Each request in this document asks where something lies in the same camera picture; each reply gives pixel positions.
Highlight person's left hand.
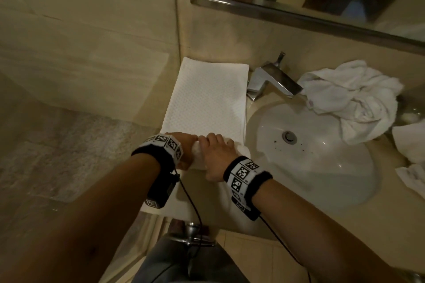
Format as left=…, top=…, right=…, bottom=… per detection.
left=165, top=132, right=198, bottom=171

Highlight person's left forearm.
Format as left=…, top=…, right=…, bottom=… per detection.
left=0, top=153, right=162, bottom=283

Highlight person's grey trousers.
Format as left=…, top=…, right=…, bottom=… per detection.
left=131, top=236, right=250, bottom=283

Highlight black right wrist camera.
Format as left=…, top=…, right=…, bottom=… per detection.
left=231, top=195, right=261, bottom=222

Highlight left marker wrist band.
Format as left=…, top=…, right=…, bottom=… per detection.
left=131, top=133, right=184, bottom=172

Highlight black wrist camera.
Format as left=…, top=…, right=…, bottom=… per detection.
left=145, top=170, right=181, bottom=210
left=231, top=195, right=261, bottom=222

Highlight large white towel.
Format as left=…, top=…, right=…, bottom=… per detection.
left=297, top=59, right=404, bottom=146

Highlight person's right hand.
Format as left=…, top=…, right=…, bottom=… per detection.
left=197, top=133, right=240, bottom=183

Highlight person's right forearm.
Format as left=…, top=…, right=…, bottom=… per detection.
left=252, top=178, right=409, bottom=283

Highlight black right camera cable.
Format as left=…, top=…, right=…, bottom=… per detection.
left=259, top=214, right=313, bottom=283

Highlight beige marble countertop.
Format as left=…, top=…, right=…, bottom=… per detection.
left=141, top=57, right=425, bottom=273

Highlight right marker wrist band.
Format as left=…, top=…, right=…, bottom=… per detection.
left=223, top=156, right=274, bottom=209

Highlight white waffle towel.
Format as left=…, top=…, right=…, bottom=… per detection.
left=161, top=57, right=251, bottom=171

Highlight clear glass tray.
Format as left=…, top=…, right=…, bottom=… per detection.
left=395, top=92, right=425, bottom=126

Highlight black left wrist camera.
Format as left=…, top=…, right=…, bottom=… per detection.
left=145, top=170, right=181, bottom=210

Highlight marker wrist band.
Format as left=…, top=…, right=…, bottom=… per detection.
left=131, top=133, right=184, bottom=172
left=223, top=156, right=274, bottom=209

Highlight black camera cable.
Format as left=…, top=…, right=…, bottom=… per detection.
left=149, top=176, right=203, bottom=283
left=259, top=214, right=313, bottom=283

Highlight black left camera cable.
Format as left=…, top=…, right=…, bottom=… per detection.
left=149, top=176, right=203, bottom=283

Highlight white sink basin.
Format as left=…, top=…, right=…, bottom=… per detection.
left=247, top=100, right=379, bottom=210

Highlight chrome faucet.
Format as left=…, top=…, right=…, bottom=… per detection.
left=246, top=51, right=303, bottom=101

